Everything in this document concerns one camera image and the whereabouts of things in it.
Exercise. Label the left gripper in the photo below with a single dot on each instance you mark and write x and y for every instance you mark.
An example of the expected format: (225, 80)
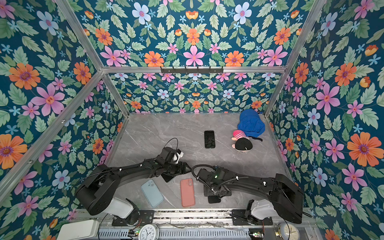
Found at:
(181, 170)

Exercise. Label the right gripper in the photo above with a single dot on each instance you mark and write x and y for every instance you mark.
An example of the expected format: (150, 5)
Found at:
(206, 191)

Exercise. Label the black phone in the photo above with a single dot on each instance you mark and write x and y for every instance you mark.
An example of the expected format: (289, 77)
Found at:
(167, 178)
(214, 199)

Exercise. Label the pink phone case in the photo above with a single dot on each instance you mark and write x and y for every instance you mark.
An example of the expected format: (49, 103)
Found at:
(187, 193)

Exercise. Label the black phone case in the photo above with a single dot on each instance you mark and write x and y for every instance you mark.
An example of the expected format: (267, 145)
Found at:
(209, 139)

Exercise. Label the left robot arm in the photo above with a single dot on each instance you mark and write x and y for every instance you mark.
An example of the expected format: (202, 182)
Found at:
(96, 193)

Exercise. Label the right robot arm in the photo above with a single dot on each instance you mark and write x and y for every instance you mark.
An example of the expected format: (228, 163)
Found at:
(286, 198)

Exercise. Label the light blue phone case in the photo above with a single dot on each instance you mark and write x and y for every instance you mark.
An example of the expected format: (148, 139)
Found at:
(152, 193)

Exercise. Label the white heat sink strip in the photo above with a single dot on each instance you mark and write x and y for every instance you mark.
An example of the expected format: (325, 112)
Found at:
(178, 234)

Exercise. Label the doll with blue cloth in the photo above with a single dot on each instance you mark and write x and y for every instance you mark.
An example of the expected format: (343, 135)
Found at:
(250, 127)

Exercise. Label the white clock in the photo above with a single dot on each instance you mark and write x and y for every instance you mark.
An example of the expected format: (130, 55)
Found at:
(149, 232)

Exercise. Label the brass alarm clock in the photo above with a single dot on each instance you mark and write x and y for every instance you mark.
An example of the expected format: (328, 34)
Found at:
(287, 231)

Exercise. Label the white box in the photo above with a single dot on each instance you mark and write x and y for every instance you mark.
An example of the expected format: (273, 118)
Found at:
(82, 230)

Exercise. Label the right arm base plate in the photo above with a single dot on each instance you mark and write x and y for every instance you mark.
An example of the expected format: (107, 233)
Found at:
(243, 217)

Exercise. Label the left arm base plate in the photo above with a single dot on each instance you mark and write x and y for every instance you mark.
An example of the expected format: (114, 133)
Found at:
(144, 217)

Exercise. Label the black hook rail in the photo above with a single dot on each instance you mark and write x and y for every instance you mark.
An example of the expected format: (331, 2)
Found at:
(191, 70)

